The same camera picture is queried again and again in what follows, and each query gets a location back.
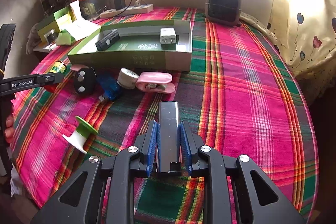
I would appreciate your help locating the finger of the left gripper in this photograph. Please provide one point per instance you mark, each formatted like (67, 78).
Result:
(26, 82)

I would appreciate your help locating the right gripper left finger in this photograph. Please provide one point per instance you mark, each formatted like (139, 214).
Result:
(146, 144)

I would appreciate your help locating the green white spool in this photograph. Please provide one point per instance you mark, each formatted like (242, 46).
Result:
(80, 135)

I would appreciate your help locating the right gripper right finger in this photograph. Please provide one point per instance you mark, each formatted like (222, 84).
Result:
(190, 144)

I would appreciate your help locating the green tissue packet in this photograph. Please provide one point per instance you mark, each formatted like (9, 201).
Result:
(65, 39)

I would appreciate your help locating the black disc with magnets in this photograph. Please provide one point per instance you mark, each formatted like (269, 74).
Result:
(85, 81)

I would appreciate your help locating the red bottle yellow label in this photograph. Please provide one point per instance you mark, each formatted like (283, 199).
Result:
(58, 67)

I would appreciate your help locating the green cardboard tray box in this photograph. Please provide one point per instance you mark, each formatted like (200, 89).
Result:
(139, 46)

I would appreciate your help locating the pink clip lower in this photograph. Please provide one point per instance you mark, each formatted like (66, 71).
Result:
(156, 88)

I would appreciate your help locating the black charger with cable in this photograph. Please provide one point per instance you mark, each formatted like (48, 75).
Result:
(120, 6)

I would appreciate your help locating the blue USB card reader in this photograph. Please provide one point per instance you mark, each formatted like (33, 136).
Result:
(111, 88)

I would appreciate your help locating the silver rectangular lighter bar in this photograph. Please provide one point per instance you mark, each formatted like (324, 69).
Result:
(168, 139)

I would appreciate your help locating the cream heart pattern curtain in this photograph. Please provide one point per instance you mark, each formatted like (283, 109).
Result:
(303, 33)

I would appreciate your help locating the white paper sheet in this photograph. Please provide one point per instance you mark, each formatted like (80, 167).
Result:
(81, 28)

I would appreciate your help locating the green yellow box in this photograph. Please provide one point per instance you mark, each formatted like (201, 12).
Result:
(58, 20)

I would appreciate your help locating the person's hand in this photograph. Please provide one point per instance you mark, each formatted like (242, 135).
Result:
(9, 130)

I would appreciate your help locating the grey desktop fan heater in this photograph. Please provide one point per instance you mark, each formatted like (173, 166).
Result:
(224, 11)

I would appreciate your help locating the black rectangular device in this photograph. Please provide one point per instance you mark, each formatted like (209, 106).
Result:
(108, 40)

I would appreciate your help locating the white USB charger plug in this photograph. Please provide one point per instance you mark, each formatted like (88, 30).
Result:
(167, 35)

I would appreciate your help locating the plaid tablecloth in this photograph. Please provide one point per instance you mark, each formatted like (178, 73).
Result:
(239, 96)

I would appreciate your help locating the white power strip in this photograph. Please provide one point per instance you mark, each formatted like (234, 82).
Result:
(132, 10)

